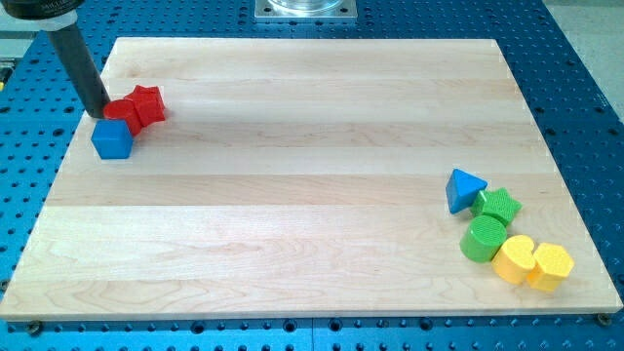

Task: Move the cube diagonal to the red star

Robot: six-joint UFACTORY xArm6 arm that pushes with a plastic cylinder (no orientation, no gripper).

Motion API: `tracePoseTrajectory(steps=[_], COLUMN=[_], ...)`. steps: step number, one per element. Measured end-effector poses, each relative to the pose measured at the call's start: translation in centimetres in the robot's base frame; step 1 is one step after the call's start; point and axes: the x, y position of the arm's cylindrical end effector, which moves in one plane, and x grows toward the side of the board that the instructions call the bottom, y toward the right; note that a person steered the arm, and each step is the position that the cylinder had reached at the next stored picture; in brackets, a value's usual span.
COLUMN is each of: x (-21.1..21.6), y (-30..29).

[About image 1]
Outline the blue cube block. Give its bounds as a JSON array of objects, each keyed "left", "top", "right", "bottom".
[{"left": 91, "top": 120, "right": 134, "bottom": 160}]

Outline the green star block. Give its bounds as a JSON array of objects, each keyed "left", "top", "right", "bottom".
[{"left": 470, "top": 188, "right": 523, "bottom": 227}]

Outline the board corner screw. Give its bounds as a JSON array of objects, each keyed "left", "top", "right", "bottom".
[
  {"left": 595, "top": 313, "right": 612, "bottom": 327},
  {"left": 24, "top": 321, "right": 44, "bottom": 336}
]

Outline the light wooden board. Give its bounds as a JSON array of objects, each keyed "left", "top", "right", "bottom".
[{"left": 1, "top": 37, "right": 622, "bottom": 321}]

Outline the board corner screw right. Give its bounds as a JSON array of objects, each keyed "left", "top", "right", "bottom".
[{"left": 595, "top": 313, "right": 612, "bottom": 327}]

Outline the blue triangle block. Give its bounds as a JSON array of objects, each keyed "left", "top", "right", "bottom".
[{"left": 446, "top": 169, "right": 488, "bottom": 215}]

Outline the yellow hexagon block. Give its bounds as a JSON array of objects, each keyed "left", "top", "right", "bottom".
[{"left": 526, "top": 243, "right": 575, "bottom": 293}]

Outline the yellow heart block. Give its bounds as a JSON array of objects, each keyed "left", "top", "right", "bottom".
[{"left": 491, "top": 235, "right": 536, "bottom": 285}]

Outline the red star block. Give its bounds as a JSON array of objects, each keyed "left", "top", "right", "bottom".
[{"left": 125, "top": 85, "right": 166, "bottom": 127}]

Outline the green cylinder block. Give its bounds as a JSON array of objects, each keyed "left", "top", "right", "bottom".
[{"left": 459, "top": 215, "right": 507, "bottom": 263}]

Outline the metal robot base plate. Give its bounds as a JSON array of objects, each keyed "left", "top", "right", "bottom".
[{"left": 254, "top": 0, "right": 358, "bottom": 20}]

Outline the red cylinder block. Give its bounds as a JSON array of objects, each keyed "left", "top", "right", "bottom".
[{"left": 103, "top": 99, "right": 142, "bottom": 137}]

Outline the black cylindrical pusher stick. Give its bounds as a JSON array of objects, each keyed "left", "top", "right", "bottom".
[{"left": 48, "top": 23, "right": 110, "bottom": 119}]

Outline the board corner screw left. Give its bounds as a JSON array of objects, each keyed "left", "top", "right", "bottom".
[{"left": 24, "top": 321, "right": 44, "bottom": 336}]

